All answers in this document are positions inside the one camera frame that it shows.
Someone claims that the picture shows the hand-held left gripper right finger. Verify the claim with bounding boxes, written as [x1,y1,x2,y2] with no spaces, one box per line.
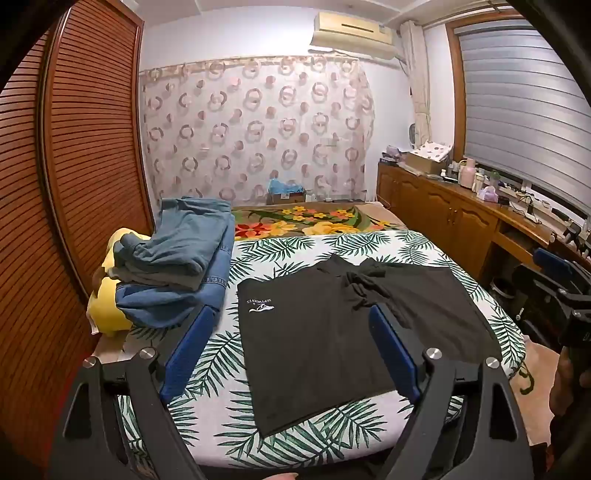
[368,305,532,480]

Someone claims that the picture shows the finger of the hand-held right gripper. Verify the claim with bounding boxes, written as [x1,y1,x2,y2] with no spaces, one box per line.
[533,247,591,308]
[512,262,575,324]

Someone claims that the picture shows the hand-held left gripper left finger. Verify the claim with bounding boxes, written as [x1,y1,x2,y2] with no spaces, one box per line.
[48,305,222,480]

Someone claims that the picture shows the black pants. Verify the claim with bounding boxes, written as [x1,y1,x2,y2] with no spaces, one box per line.
[236,253,503,438]

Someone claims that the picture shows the grey folded pants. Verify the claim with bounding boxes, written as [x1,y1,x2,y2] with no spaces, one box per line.
[110,264,206,292]

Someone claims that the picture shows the person's right hand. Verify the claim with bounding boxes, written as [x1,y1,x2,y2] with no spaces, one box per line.
[551,351,591,418]

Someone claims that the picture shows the trash bin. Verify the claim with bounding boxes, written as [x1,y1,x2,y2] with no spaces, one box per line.
[488,275,521,302]

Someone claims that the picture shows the blue denim folded jeans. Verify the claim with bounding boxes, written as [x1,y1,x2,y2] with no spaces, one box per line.
[115,203,237,329]

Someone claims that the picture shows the yellow cloth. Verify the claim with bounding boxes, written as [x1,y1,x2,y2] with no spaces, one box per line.
[88,227,153,337]

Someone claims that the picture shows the light blue folded jeans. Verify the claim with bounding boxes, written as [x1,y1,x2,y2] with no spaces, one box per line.
[113,196,234,280]

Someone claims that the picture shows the pink bottle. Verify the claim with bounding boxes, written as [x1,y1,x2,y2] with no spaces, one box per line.
[459,158,479,188]

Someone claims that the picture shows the wooden cabinet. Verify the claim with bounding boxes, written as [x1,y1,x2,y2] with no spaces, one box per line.
[376,161,591,289]

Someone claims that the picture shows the palm leaf print blanket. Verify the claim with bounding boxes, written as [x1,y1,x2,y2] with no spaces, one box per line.
[115,229,527,474]

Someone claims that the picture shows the floral blanket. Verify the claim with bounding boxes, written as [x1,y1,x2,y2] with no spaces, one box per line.
[231,202,561,446]

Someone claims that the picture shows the grey window blind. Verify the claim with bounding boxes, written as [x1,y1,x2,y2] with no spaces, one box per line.
[457,14,591,213]

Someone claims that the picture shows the open cardboard box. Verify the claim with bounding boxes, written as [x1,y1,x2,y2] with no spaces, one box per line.
[403,151,450,176]

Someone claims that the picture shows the polka dot box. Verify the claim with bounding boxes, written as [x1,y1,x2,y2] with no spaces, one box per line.
[410,139,454,161]

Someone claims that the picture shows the small cardboard box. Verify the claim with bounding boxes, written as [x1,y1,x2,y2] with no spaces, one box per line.
[267,191,306,206]

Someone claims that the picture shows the blue cloth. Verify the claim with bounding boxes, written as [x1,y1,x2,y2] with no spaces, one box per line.
[268,178,308,197]

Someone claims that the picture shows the wooden louvred wardrobe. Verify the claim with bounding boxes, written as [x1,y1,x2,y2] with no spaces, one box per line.
[0,0,155,462]

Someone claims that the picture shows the circle print curtain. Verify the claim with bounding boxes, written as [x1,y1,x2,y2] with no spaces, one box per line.
[139,54,376,208]

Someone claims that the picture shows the beige air conditioner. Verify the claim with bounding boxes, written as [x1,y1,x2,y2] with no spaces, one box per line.
[308,10,398,61]

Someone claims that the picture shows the wooden window frame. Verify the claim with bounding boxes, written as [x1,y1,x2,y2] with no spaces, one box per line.
[444,21,468,162]

